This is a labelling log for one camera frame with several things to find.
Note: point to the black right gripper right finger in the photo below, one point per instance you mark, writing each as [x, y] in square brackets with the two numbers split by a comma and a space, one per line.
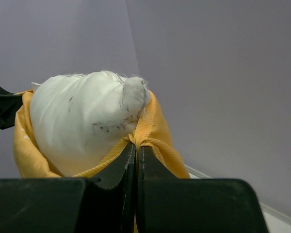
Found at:
[196, 206]

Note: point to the white pillow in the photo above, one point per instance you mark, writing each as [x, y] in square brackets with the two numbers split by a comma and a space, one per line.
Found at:
[77, 119]

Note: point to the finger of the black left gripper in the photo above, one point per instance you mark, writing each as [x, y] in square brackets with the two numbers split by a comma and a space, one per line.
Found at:
[9, 105]

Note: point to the yellow printed pillowcase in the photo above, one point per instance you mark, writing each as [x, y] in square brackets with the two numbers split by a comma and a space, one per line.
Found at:
[152, 130]

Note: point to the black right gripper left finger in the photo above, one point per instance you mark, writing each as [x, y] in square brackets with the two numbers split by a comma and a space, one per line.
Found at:
[103, 203]

